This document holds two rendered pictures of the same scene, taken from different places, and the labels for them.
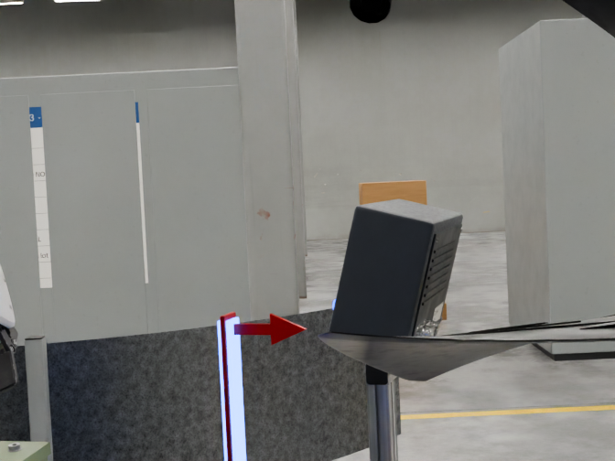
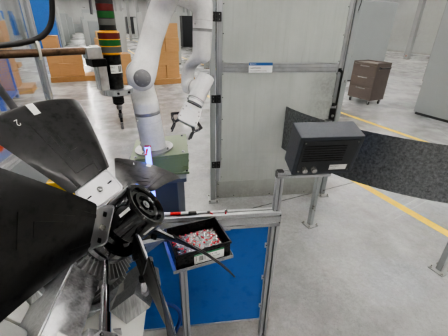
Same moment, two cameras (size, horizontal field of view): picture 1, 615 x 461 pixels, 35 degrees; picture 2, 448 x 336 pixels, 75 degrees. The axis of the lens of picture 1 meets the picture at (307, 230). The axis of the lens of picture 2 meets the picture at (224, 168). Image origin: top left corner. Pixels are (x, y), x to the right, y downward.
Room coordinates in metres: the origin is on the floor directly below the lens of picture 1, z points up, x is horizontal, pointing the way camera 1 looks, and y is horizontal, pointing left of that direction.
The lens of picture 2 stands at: (0.60, -0.97, 1.60)
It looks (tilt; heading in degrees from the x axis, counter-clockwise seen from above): 27 degrees down; 65
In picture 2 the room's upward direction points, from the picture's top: 1 degrees clockwise
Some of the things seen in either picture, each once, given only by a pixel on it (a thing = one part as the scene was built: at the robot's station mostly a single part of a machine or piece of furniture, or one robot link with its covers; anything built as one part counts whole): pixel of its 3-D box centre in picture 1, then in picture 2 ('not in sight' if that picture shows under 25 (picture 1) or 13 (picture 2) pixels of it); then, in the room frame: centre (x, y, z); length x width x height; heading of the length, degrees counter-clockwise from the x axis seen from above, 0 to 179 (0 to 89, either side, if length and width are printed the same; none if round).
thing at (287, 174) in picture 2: (396, 356); (303, 173); (1.37, -0.12, 1.04); 0.24 x 0.03 x 0.03; 162
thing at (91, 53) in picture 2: not in sight; (109, 71); (0.64, -0.27, 1.51); 0.09 x 0.07 x 0.10; 17
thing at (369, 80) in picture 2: not in sight; (369, 82); (6.43, 3.82, 0.45); 0.68 x 0.47 x 0.90; 93
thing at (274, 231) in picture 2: not in sight; (267, 284); (1.27, -0.08, 0.39); 0.04 x 0.04 x 0.78; 72
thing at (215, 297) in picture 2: not in sight; (183, 283); (0.86, 0.05, 0.45); 0.82 x 0.02 x 0.66; 162
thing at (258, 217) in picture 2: not in sight; (179, 222); (0.86, 0.05, 0.82); 0.90 x 0.04 x 0.08; 162
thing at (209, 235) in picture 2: not in sight; (198, 244); (0.88, -0.13, 0.83); 0.19 x 0.14 x 0.04; 178
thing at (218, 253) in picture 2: not in sight; (197, 242); (0.88, -0.13, 0.85); 0.22 x 0.17 x 0.07; 178
